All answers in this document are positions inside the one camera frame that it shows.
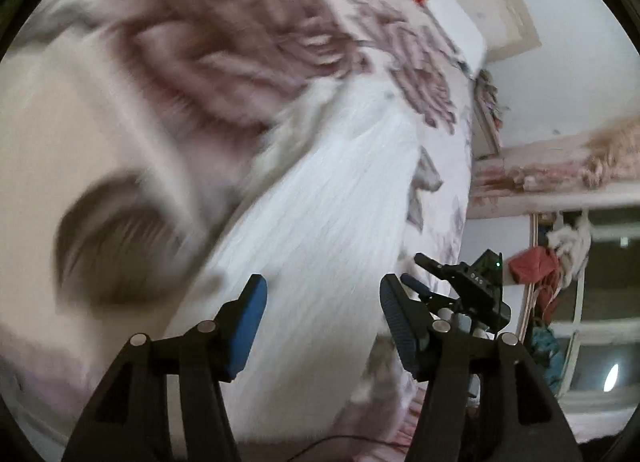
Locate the white garment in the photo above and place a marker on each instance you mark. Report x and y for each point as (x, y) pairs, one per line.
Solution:
(310, 222)

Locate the floral printed bed sheet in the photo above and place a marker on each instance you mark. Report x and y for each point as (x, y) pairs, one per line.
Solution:
(210, 57)

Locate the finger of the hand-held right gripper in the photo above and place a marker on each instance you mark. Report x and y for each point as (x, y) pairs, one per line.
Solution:
(415, 283)
(431, 266)

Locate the white crumpled cloth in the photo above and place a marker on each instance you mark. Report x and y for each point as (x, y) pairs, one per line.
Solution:
(570, 242)

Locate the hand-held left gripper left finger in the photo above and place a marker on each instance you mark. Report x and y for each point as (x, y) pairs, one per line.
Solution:
(247, 327)

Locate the cluttered wall shelf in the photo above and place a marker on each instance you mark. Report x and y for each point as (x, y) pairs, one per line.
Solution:
(560, 167)

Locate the pink cloth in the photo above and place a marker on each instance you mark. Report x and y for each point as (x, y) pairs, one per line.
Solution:
(534, 267)

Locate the white pillow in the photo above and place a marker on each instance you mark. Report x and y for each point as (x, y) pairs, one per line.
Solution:
(457, 22)

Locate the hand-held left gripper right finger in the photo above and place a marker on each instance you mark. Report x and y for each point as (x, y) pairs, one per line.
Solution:
(397, 324)

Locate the teal cloth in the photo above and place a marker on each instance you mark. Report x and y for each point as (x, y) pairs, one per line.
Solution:
(547, 354)

